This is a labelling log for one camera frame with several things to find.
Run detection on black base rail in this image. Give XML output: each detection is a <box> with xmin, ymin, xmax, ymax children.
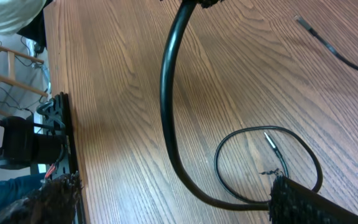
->
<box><xmin>36</xmin><ymin>92</ymin><xmax>86</xmax><ymax>223</ymax></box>

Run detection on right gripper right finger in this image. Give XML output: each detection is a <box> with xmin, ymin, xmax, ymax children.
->
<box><xmin>268</xmin><ymin>175</ymin><xmax>358</xmax><ymax>224</ymax></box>

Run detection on loose wires under table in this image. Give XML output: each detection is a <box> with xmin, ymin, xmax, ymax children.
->
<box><xmin>0</xmin><ymin>34</ymin><xmax>52</xmax><ymax>116</ymax></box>

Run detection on black usb cable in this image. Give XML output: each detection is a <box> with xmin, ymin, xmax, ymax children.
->
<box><xmin>213</xmin><ymin>14</ymin><xmax>358</xmax><ymax>205</ymax></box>

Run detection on person in blue jeans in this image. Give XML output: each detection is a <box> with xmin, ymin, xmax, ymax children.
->
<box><xmin>0</xmin><ymin>0</ymin><xmax>52</xmax><ymax>211</ymax></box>

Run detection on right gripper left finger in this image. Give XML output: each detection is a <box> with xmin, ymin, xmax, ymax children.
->
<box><xmin>0</xmin><ymin>172</ymin><xmax>82</xmax><ymax>224</ymax></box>

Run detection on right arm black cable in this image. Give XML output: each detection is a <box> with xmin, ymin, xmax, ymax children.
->
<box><xmin>159</xmin><ymin>0</ymin><xmax>272</xmax><ymax>212</ymax></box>

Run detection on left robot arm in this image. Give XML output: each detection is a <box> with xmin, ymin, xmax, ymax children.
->
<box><xmin>0</xmin><ymin>116</ymin><xmax>65</xmax><ymax>170</ymax></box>

